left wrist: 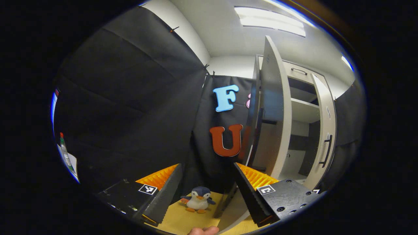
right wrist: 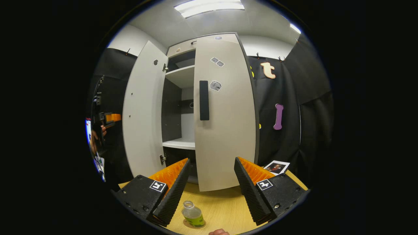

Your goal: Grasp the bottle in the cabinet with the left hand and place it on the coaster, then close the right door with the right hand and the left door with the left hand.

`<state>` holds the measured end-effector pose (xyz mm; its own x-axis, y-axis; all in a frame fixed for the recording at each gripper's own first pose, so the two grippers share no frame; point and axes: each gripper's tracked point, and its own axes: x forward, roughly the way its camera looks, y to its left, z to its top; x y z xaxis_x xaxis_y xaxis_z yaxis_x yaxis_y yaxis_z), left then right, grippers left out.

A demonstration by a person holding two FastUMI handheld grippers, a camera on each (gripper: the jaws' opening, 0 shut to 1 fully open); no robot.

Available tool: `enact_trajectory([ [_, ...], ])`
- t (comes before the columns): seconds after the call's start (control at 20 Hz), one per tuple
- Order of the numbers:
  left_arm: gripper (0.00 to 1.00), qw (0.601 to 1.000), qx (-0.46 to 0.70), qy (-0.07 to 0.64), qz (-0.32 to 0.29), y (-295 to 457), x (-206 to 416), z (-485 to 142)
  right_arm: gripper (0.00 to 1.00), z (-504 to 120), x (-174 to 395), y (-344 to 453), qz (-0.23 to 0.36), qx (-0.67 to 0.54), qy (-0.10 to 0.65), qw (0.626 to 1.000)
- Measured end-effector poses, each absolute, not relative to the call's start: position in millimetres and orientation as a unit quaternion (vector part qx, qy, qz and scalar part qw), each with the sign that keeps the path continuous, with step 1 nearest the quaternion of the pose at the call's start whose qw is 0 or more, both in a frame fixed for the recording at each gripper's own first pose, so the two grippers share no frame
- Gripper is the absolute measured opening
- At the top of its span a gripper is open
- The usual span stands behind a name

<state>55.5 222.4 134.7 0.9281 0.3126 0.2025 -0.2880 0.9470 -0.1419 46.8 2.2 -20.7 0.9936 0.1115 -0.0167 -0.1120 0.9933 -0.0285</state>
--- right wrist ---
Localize green label drink bottle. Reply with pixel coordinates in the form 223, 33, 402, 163
182, 200, 205, 228

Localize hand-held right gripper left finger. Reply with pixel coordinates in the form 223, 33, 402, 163
114, 158, 191, 227

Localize grey cabinet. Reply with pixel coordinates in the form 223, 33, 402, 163
122, 33, 260, 192

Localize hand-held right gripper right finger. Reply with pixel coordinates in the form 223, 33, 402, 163
234, 157, 309, 226

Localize long ceiling light panel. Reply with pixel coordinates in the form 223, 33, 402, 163
174, 0, 245, 18

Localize round cork coaster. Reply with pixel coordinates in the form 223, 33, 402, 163
183, 218, 207, 229

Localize grey cabinet door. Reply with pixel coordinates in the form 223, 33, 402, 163
194, 33, 257, 192
122, 40, 169, 178

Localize book with photo cover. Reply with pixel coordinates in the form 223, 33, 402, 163
264, 160, 290, 176

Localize grey cabinet drawer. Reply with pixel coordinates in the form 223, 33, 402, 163
167, 39, 197, 58

